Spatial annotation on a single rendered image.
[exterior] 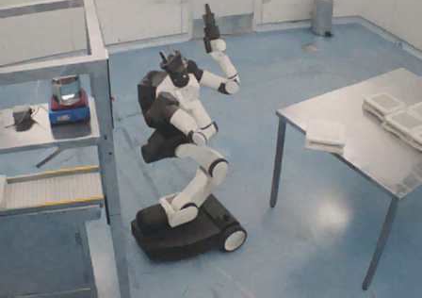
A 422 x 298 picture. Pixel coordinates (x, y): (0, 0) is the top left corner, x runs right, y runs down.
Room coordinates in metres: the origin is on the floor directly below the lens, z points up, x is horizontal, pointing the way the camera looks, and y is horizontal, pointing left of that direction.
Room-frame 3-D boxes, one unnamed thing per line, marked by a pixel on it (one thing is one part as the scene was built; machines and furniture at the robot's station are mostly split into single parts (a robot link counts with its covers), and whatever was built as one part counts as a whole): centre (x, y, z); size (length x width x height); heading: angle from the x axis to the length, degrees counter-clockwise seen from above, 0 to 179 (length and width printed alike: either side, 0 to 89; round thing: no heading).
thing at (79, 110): (2.14, 0.48, 1.30); 0.21 x 0.20 x 0.09; 11
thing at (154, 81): (2.56, 0.00, 1.08); 0.34 x 0.30 x 0.36; 160
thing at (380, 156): (2.77, -1.63, 0.80); 1.50 x 1.10 x 0.04; 120
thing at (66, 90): (2.13, 0.48, 1.44); 0.15 x 0.15 x 0.19
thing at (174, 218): (2.55, -0.04, 0.28); 0.21 x 0.20 x 0.13; 117
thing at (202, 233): (2.56, -0.07, 0.19); 0.64 x 0.52 x 0.33; 117
